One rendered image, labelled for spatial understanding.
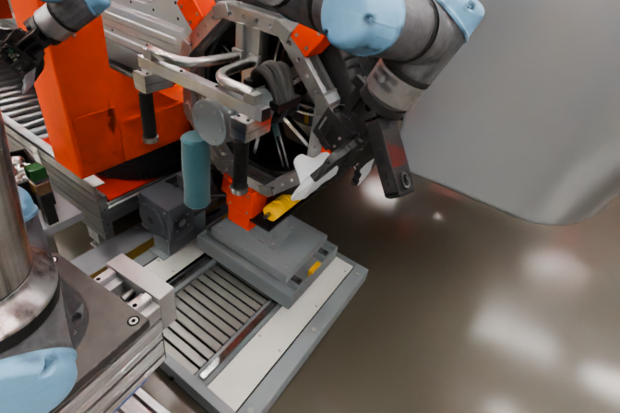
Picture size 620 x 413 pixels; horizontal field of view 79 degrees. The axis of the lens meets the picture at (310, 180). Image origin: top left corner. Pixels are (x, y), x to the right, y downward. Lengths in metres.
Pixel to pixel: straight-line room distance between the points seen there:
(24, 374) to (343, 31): 0.39
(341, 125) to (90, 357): 0.46
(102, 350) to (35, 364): 0.25
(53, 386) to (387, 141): 0.44
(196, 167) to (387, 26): 0.92
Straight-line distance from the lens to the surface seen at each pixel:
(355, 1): 0.39
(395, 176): 0.53
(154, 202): 1.50
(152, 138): 1.15
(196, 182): 1.25
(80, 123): 1.36
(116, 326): 0.64
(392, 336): 1.69
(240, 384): 1.40
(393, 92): 0.51
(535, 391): 1.84
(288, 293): 1.51
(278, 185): 1.17
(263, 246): 1.56
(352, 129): 0.56
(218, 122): 1.02
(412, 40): 0.44
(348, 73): 1.01
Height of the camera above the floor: 1.33
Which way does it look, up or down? 34 degrees down
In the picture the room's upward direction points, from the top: 10 degrees clockwise
